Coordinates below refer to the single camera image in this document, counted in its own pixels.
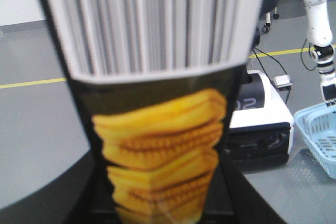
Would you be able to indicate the white foot pedal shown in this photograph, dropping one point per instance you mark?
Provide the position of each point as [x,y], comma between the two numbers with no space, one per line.
[282,81]

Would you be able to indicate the white black robot base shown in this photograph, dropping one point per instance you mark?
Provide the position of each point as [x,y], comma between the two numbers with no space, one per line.
[261,129]

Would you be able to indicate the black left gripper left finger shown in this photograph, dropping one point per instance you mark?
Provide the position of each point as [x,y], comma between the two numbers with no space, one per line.
[93,204]

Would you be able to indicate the black cracker box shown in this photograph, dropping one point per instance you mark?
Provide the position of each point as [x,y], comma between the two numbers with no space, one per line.
[155,84]

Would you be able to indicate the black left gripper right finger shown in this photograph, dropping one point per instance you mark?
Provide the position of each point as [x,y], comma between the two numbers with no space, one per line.
[232,199]

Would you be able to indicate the light blue plastic basket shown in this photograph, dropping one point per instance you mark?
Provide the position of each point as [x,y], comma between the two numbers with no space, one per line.
[317,127]

